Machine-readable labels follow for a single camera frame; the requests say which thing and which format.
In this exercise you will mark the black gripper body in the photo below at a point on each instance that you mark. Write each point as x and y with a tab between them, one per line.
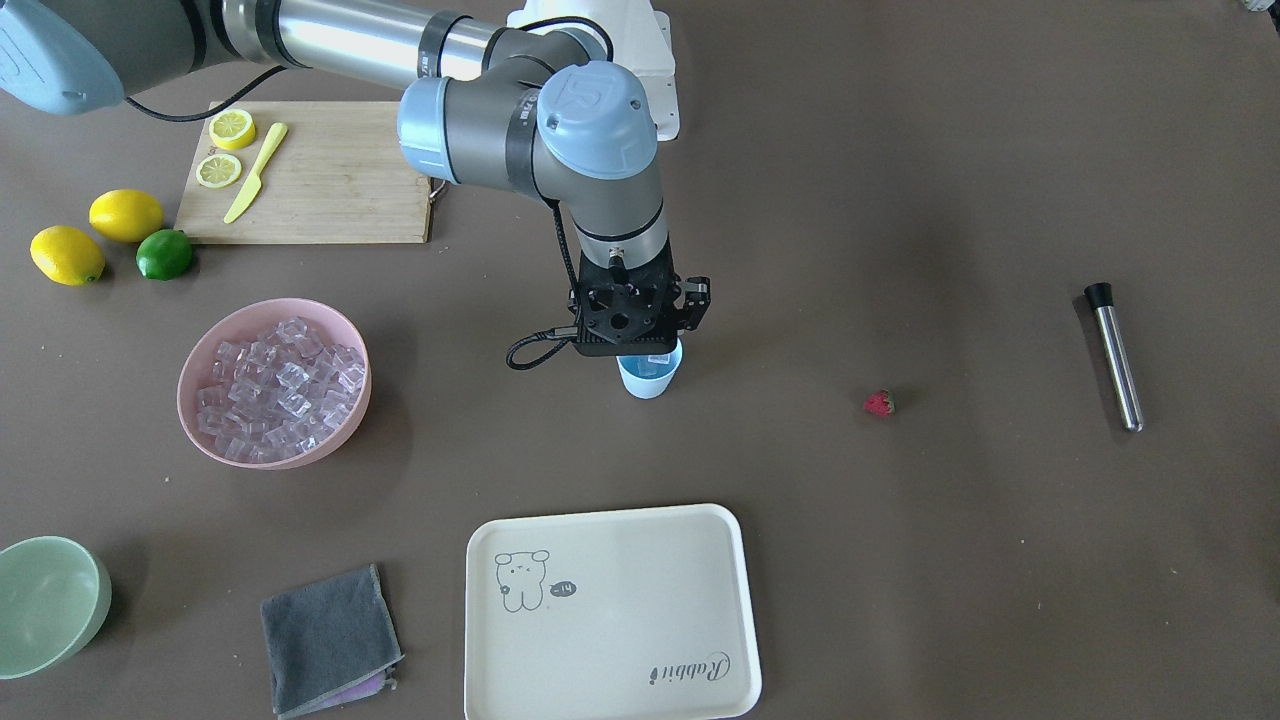
696	302

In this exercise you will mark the red strawberry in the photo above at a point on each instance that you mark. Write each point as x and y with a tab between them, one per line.
880	403

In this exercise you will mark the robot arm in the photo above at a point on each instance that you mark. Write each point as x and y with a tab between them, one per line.
547	115

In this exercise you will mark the light blue cup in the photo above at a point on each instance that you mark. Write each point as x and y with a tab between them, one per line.
649	375

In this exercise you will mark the clear ice cubes pile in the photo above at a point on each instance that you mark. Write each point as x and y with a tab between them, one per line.
276	392

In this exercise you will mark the cream rabbit serving tray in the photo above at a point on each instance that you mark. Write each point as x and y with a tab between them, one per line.
624	614

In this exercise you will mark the wooden cutting board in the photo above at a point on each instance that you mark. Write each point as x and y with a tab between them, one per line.
338	177

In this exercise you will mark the pink bowl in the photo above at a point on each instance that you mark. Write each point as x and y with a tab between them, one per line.
268	312

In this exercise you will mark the yellow plastic knife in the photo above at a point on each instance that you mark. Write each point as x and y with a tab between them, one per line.
252	184

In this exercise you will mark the lemon half near knife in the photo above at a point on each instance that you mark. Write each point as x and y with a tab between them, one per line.
218	171

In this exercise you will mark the lemon half at edge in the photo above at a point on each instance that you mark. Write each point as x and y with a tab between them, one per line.
232	129

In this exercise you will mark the grey folded cloth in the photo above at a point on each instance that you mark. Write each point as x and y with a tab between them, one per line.
329	643

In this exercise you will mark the green lime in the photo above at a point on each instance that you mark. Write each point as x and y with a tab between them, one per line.
164	255

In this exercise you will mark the steel muddler black tip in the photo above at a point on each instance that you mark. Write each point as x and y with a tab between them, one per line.
1100	296

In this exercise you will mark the whole yellow lemon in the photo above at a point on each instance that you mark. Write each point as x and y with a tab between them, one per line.
67	255
126	215

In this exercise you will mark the green bowl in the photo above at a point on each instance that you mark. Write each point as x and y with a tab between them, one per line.
55	595

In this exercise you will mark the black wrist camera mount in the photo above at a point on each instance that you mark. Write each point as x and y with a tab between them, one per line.
696	293

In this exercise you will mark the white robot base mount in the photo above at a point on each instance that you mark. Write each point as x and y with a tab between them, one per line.
642	42

